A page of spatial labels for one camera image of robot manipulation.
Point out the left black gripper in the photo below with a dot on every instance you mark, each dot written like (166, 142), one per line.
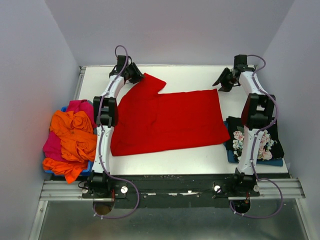
(138, 75)

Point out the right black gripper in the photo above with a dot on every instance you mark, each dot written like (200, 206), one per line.
(225, 87)

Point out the red t shirt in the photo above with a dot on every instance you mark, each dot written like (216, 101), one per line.
(150, 121)

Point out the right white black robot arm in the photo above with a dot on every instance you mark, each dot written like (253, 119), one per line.
(256, 117)

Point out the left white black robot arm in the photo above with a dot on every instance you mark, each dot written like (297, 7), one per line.
(106, 115)

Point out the orange t shirt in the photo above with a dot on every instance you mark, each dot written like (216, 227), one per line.
(72, 135)

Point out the black floral folded t shirt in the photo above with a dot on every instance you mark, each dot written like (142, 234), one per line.
(267, 145)

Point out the blue folded t shirt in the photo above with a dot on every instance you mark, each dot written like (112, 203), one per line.
(270, 163)

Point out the pink t shirt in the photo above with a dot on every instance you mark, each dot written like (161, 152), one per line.
(71, 136)

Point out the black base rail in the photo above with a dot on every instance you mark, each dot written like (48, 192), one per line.
(169, 191)

